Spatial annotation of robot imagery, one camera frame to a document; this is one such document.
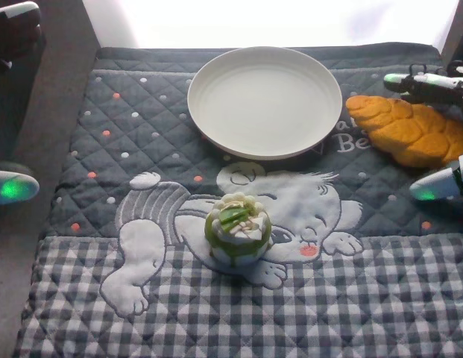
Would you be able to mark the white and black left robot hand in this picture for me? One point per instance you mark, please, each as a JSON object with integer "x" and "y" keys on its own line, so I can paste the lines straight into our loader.
{"x": 11, "y": 186}

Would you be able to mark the grey quilt with printed bear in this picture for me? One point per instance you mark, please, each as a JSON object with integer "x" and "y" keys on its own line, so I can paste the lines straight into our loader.
{"x": 253, "y": 317}

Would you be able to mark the green and white toy cake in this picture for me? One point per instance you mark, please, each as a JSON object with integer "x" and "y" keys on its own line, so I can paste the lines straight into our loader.
{"x": 238, "y": 231}

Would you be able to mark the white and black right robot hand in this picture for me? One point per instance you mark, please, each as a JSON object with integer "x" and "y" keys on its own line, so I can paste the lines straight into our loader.
{"x": 432, "y": 80}

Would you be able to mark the white round plate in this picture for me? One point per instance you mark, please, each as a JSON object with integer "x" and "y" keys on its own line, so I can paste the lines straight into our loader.
{"x": 261, "y": 100}

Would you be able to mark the braided orange bread loaf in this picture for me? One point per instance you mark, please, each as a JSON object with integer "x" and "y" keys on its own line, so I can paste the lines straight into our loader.
{"x": 410, "y": 127}

